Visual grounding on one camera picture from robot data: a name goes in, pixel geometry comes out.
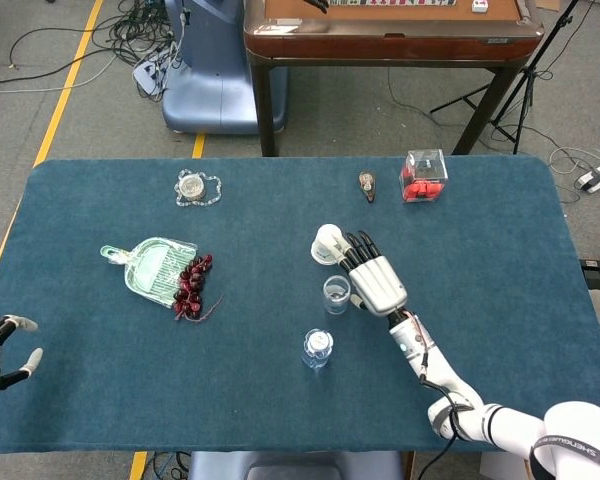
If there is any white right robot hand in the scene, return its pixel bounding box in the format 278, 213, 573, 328
332, 230, 409, 319

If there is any transparent cup with cartoon label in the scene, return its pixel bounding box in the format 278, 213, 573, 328
322, 274, 353, 316

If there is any upturned white paper cup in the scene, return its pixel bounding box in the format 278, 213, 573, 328
309, 223, 351, 265

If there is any clear water bottle white cap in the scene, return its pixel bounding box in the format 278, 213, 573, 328
301, 328, 335, 371

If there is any brown oval shell ornament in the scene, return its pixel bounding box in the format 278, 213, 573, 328
357, 171, 379, 204

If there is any clear box with red caps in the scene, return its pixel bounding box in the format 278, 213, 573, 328
398, 148, 450, 204

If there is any blue felt table cover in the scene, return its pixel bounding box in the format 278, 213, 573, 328
0, 154, 600, 454

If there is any pale green plastic dustpan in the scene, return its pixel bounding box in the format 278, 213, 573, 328
99, 236, 200, 310

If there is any dark red grape bunch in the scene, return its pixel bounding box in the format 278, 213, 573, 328
172, 253, 225, 323

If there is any small round lidded tin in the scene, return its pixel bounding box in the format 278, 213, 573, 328
178, 173, 206, 199

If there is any brown mahjong table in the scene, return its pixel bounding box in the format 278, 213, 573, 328
243, 0, 545, 157

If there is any black tripod stand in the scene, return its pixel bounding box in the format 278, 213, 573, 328
429, 0, 581, 155

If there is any row of face-up mahjong tiles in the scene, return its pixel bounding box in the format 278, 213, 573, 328
329, 0, 457, 8

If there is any clear bead chain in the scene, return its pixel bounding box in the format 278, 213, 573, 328
173, 168, 223, 208

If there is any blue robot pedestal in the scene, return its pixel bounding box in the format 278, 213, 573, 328
161, 0, 289, 135

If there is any tangle of black floor cables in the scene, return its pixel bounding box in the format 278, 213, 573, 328
0, 0, 184, 104

